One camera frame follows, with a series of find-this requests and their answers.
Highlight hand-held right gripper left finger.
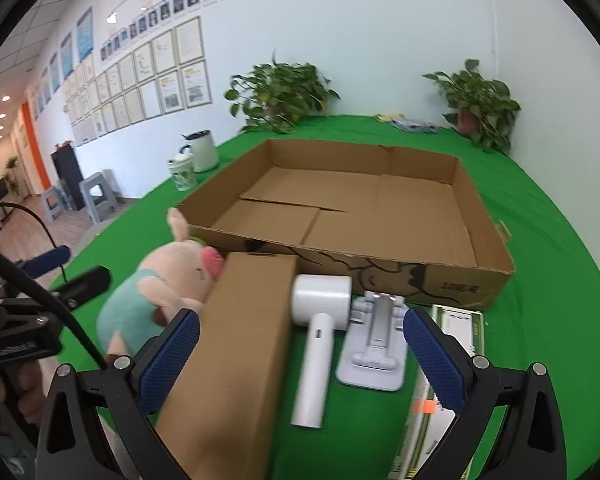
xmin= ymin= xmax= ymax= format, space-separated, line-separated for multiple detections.
xmin=35 ymin=307 xmax=203 ymax=480

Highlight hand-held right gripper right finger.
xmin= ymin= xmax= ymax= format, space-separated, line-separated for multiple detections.
xmin=402 ymin=305 xmax=568 ymax=480

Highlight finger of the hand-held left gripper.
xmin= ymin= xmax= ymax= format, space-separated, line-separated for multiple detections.
xmin=50 ymin=266 xmax=112 ymax=309
xmin=17 ymin=245 xmax=72 ymax=279

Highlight small long cardboard box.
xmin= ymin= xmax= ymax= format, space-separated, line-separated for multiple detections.
xmin=155 ymin=252 xmax=301 ymax=480

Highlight pink pig plush toy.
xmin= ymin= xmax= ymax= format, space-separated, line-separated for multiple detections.
xmin=96 ymin=207 xmax=226 ymax=361

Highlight white hair dryer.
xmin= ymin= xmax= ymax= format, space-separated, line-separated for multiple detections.
xmin=290 ymin=274 xmax=353 ymax=430

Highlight large shallow cardboard box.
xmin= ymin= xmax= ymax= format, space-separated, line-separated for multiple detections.
xmin=176 ymin=138 xmax=517 ymax=311

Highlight person's left hand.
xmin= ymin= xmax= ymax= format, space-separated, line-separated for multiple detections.
xmin=0 ymin=360 xmax=47 ymax=427

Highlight green and white flat box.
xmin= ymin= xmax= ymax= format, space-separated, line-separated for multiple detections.
xmin=387 ymin=304 xmax=485 ymax=480

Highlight white folding phone stand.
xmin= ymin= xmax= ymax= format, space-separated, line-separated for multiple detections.
xmin=335 ymin=290 xmax=411 ymax=392

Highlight grey plastic stool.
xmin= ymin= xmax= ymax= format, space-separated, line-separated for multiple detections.
xmin=42 ymin=186 xmax=73 ymax=221
xmin=79 ymin=171 xmax=118 ymax=223

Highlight black cabinet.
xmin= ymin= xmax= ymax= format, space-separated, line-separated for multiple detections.
xmin=50 ymin=147 xmax=86 ymax=211

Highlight glass cup with lid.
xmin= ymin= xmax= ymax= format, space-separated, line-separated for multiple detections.
xmin=167 ymin=145 xmax=197 ymax=192

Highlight green table cloth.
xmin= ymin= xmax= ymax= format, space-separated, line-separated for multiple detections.
xmin=50 ymin=114 xmax=600 ymax=480

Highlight white kettle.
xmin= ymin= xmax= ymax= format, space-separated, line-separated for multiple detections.
xmin=181 ymin=130 xmax=220 ymax=173

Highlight group of framed certificates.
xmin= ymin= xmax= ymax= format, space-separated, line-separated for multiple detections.
xmin=60 ymin=16 xmax=213 ymax=147

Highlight colourful packets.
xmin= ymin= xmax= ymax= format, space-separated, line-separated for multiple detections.
xmin=390 ymin=117 xmax=438 ymax=134

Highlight potted plant in red pot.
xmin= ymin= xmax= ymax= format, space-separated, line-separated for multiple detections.
xmin=421 ymin=59 xmax=522 ymax=153

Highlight leafy potted plant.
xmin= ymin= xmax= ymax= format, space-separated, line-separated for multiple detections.
xmin=223 ymin=50 xmax=341 ymax=135

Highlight thin black cable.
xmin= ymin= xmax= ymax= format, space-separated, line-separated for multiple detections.
xmin=0 ymin=202 xmax=72 ymax=287

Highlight thick black cable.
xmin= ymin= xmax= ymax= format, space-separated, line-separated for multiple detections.
xmin=0 ymin=241 xmax=107 ymax=370

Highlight blue wall poster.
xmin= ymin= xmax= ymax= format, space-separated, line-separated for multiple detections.
xmin=76 ymin=7 xmax=95 ymax=63

